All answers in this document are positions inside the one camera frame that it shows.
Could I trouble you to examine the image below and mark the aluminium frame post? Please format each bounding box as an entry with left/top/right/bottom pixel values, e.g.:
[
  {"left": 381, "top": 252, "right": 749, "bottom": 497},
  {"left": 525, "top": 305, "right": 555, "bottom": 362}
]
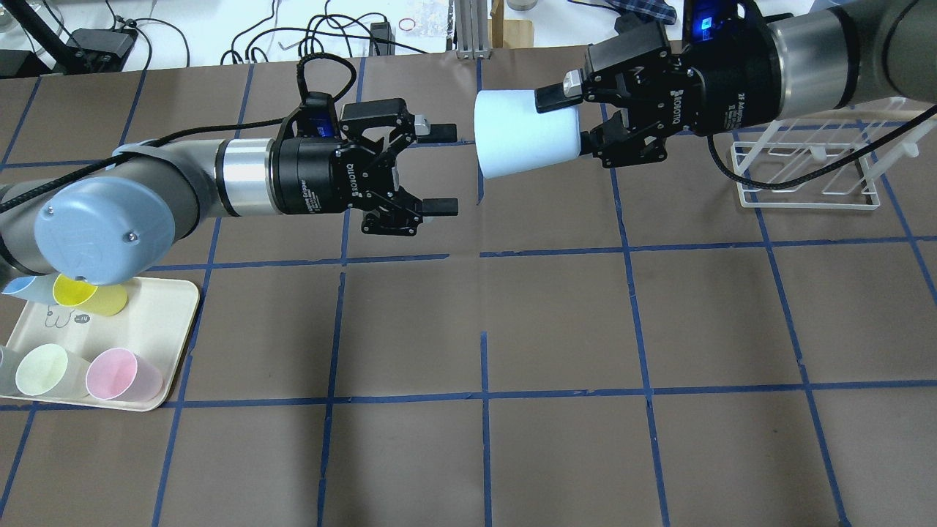
[{"left": 452, "top": 0, "right": 491, "bottom": 60}]

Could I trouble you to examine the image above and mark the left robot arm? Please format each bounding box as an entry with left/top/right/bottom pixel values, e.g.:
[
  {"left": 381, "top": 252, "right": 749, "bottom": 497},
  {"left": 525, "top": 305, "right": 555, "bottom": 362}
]
[{"left": 2, "top": 92, "right": 458, "bottom": 285}]

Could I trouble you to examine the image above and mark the pink cup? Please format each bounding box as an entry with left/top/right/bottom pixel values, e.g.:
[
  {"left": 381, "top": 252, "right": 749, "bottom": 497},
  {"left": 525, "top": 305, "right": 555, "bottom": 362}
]
[{"left": 85, "top": 348, "right": 164, "bottom": 403}]

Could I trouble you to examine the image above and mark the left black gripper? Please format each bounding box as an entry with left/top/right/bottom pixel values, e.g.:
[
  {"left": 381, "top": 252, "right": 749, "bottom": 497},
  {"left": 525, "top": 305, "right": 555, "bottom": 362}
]
[{"left": 270, "top": 99, "right": 459, "bottom": 236}]

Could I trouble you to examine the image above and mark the wooden stand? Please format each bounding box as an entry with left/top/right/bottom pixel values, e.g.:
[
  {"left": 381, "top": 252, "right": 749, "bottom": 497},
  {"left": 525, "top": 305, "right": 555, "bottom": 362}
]
[{"left": 488, "top": 1, "right": 534, "bottom": 49}]

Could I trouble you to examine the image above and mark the yellow cup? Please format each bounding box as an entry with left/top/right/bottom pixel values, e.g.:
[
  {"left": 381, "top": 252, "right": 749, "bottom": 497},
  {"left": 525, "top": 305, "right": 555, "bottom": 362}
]
[{"left": 52, "top": 274, "right": 130, "bottom": 316}]

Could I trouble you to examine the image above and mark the cream white cup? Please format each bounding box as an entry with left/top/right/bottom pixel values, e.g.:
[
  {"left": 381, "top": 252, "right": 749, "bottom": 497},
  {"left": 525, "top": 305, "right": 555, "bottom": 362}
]
[{"left": 15, "top": 343, "right": 90, "bottom": 398}]

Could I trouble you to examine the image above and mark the cream plastic tray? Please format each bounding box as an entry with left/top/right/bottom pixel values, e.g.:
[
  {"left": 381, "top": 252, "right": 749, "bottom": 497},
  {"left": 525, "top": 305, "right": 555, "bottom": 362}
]
[{"left": 2, "top": 277, "right": 201, "bottom": 411}]

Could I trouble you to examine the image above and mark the white wire cup rack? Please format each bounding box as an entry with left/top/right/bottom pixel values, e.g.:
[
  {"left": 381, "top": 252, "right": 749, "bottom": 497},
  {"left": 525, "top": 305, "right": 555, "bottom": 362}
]
[{"left": 729, "top": 97, "right": 935, "bottom": 210}]

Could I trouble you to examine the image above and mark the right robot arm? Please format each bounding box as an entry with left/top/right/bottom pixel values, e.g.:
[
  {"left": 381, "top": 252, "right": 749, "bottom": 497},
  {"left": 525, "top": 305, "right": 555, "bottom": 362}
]
[{"left": 534, "top": 1, "right": 936, "bottom": 168}]

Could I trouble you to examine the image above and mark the pale blue cup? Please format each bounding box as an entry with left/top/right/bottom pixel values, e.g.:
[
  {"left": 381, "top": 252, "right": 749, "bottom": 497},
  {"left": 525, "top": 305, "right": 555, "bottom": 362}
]
[{"left": 473, "top": 90, "right": 581, "bottom": 179}]

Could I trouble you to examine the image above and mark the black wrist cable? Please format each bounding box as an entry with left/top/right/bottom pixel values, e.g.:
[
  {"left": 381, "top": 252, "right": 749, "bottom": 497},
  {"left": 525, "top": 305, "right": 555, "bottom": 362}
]
[{"left": 0, "top": 53, "right": 359, "bottom": 213}]

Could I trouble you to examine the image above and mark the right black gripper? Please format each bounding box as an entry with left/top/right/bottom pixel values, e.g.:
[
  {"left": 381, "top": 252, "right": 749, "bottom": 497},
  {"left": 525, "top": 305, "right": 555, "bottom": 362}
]
[{"left": 534, "top": 1, "right": 782, "bottom": 168}]

